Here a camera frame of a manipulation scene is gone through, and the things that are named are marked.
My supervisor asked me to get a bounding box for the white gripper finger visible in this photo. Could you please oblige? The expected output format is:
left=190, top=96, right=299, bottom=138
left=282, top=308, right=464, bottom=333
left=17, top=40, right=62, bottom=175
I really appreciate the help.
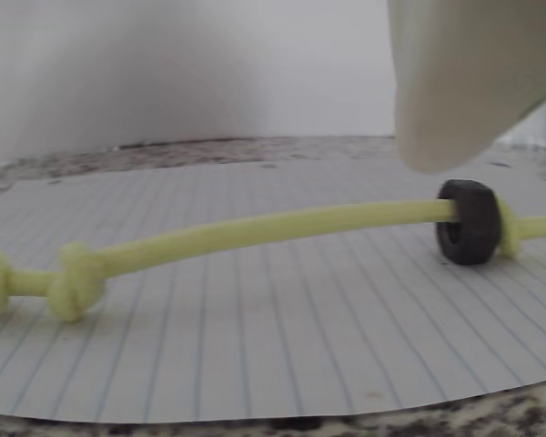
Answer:
left=388, top=0, right=546, bottom=177

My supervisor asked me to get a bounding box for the black hex nut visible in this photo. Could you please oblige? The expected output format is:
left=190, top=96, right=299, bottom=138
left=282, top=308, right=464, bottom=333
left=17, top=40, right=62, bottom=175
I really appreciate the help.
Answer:
left=435, top=178, right=504, bottom=266

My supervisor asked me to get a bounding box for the yellow-green knotted rope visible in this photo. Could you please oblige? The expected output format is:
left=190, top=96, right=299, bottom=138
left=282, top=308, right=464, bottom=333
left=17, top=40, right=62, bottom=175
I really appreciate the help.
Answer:
left=0, top=198, right=546, bottom=324

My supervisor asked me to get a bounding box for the lined white paper sheet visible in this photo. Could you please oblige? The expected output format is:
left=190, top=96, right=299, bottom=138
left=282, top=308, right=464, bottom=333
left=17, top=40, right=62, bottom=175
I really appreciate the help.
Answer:
left=0, top=159, right=546, bottom=425

